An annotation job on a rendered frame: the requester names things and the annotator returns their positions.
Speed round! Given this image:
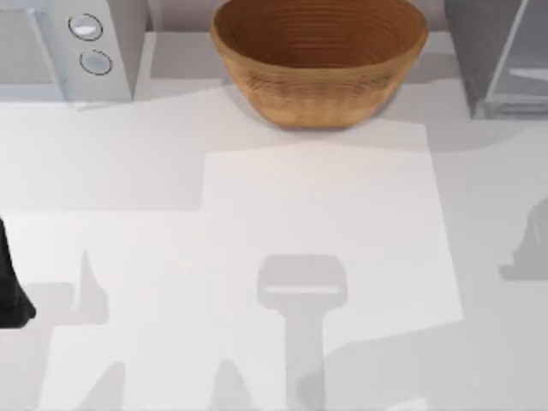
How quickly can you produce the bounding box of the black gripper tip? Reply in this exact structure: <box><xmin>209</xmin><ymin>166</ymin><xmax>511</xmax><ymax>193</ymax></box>
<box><xmin>0</xmin><ymin>217</ymin><xmax>37</xmax><ymax>330</ymax></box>

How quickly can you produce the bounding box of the microwave knob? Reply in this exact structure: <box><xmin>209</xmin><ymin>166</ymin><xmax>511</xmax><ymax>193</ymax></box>
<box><xmin>79</xmin><ymin>49</ymin><xmax>114</xmax><ymax>76</ymax></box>
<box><xmin>68</xmin><ymin>13</ymin><xmax>104</xmax><ymax>42</ymax></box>

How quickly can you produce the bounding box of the pale microwave oven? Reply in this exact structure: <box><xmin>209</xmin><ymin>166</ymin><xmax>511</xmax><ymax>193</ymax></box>
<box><xmin>0</xmin><ymin>0</ymin><xmax>150</xmax><ymax>104</ymax></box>

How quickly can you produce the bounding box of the brown woven basket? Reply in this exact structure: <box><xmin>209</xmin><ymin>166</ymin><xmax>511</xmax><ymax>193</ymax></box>
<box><xmin>209</xmin><ymin>0</ymin><xmax>430</xmax><ymax>130</ymax></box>

